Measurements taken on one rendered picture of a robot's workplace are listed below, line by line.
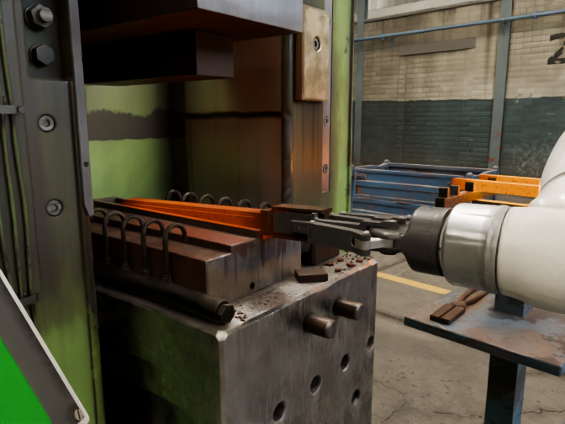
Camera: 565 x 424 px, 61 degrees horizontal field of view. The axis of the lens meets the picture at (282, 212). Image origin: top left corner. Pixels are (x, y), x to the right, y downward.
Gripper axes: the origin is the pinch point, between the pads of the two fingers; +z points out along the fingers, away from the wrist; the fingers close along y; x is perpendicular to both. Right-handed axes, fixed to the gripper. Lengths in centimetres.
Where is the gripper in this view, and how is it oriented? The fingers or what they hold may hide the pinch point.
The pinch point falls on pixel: (299, 222)
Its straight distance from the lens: 65.0
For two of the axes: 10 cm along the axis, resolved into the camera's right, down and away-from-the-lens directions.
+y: 6.2, -1.5, 7.7
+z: -7.9, -1.0, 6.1
